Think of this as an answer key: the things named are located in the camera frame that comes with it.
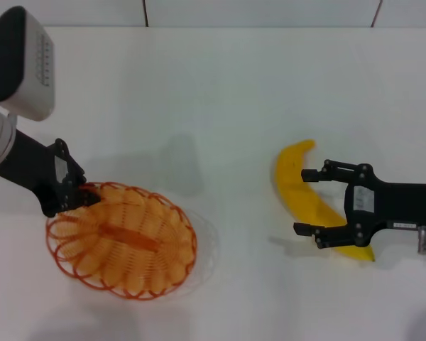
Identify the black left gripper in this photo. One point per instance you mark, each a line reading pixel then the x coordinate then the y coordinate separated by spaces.
pixel 35 167

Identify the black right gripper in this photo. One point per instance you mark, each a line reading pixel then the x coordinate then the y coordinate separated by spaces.
pixel 397 206

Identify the orange woven plastic basket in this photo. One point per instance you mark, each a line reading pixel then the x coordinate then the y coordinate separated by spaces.
pixel 135 255

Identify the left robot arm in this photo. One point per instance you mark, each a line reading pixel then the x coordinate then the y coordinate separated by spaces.
pixel 32 89

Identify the yellow banana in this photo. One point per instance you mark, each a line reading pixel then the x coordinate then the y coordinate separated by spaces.
pixel 294 199

